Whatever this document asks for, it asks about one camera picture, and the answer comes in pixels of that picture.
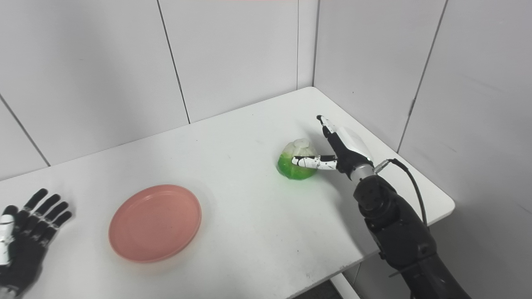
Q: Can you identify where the green white cabbage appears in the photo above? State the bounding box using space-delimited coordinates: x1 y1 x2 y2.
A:
277 139 320 181

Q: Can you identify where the pink plate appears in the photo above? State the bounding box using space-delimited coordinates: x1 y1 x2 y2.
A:
108 184 202 264

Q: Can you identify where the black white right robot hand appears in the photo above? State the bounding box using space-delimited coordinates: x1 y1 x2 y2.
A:
292 115 374 180

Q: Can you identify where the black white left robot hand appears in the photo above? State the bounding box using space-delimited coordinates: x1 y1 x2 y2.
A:
0 188 73 297

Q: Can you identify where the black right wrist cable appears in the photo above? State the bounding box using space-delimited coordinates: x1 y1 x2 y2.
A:
374 158 429 227

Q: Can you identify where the white table leg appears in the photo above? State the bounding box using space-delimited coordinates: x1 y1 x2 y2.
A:
330 272 362 299

